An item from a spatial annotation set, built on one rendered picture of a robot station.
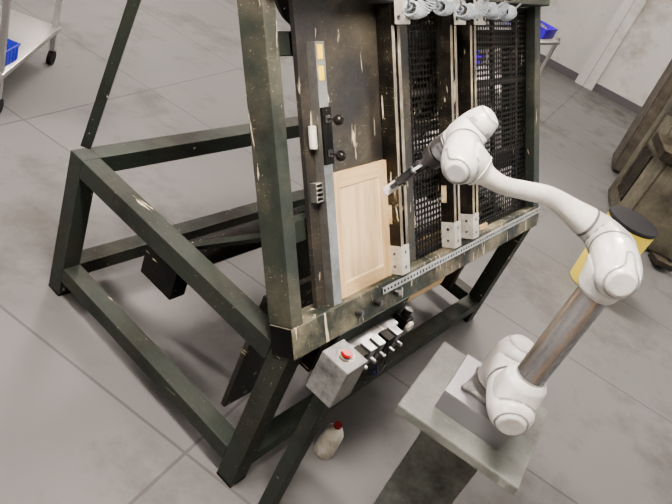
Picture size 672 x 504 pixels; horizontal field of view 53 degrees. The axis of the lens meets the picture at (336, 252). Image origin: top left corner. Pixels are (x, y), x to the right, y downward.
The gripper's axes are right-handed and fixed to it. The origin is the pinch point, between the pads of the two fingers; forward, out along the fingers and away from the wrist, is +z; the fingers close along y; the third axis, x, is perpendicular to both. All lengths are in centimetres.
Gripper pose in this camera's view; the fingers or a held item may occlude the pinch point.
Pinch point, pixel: (392, 186)
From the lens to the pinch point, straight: 224.7
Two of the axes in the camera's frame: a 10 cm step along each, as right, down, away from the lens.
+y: -5.2, 3.2, -7.9
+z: -6.5, 4.5, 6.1
